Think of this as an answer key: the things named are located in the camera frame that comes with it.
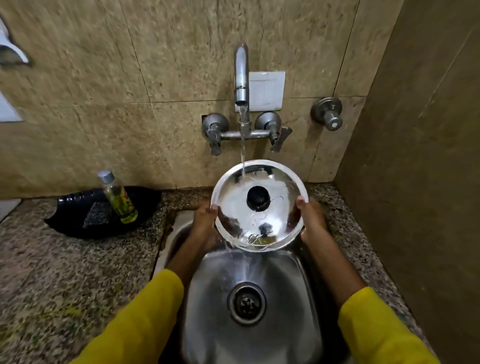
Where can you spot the person's left hand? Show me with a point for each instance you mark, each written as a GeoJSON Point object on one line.
{"type": "Point", "coordinates": [204, 225]}

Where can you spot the person's right hand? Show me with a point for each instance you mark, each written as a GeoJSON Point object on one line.
{"type": "Point", "coordinates": [313, 221]}

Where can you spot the person's left thumb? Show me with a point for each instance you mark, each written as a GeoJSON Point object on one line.
{"type": "Point", "coordinates": [213, 210]}

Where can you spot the person's right thumb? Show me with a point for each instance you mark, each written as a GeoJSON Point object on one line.
{"type": "Point", "coordinates": [302, 205]}

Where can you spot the steel pot lid black knob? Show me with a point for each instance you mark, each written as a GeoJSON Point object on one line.
{"type": "Point", "coordinates": [259, 205]}

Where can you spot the person's right forearm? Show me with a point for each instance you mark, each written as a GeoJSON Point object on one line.
{"type": "Point", "coordinates": [360, 300]}

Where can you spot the person's left forearm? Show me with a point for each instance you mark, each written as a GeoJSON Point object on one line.
{"type": "Point", "coordinates": [150, 303]}

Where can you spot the clear bottle yellow-green label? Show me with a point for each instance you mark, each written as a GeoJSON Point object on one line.
{"type": "Point", "coordinates": [119, 198]}

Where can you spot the steel kitchen sink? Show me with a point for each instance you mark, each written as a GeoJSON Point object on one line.
{"type": "Point", "coordinates": [247, 300]}

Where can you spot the sink drain strainer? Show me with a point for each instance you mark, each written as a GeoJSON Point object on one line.
{"type": "Point", "coordinates": [246, 303]}

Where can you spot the grey scrub pad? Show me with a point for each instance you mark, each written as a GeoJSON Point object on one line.
{"type": "Point", "coordinates": [98, 214]}

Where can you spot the black plastic tray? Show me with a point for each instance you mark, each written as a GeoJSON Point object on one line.
{"type": "Point", "coordinates": [86, 215]}

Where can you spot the chrome wall valve knob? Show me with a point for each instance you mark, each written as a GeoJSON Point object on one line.
{"type": "Point", "coordinates": [328, 112]}

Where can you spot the chrome wall mixer faucet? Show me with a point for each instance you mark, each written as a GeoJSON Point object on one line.
{"type": "Point", "coordinates": [242, 112]}

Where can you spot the white wall switch plate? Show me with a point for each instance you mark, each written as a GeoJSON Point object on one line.
{"type": "Point", "coordinates": [268, 91]}

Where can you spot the white wall panel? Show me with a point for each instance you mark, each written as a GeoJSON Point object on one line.
{"type": "Point", "coordinates": [7, 110]}

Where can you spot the white wall-mounted fixture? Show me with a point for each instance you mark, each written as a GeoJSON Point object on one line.
{"type": "Point", "coordinates": [9, 48]}

